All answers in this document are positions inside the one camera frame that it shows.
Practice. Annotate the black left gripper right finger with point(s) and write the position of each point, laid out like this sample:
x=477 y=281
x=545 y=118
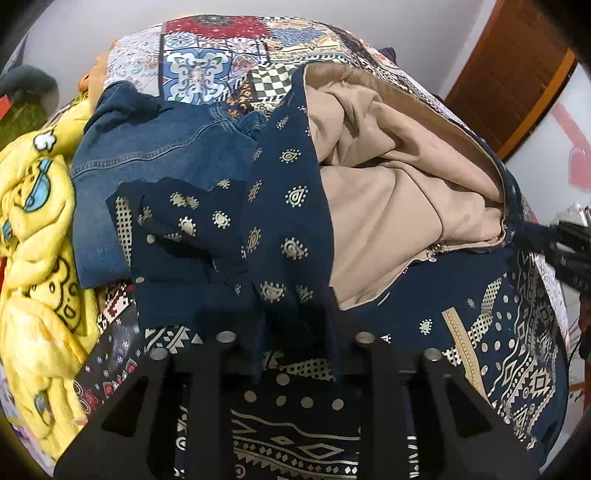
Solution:
x=458 y=434

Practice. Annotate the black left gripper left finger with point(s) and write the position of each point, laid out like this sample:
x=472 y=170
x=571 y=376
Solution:
x=132 y=436

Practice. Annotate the navy patterned hooded jacket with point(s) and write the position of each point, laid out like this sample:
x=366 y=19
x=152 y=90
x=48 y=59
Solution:
x=366 y=304

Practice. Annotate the dark floral patterned cloth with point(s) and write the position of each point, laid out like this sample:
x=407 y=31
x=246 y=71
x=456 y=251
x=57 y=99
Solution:
x=115 y=355

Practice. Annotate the yellow cartoon fleece blanket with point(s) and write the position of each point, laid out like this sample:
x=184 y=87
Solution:
x=48 y=321

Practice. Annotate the wooden door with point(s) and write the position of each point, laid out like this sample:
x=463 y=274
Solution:
x=518 y=67

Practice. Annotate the blue denim jacket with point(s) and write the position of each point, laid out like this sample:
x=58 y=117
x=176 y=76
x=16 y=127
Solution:
x=134 y=136

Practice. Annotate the orange peach blanket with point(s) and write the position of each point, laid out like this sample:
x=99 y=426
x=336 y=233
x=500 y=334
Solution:
x=93 y=81

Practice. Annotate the colourful patchwork bed quilt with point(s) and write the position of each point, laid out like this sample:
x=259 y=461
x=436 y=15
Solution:
x=240 y=60

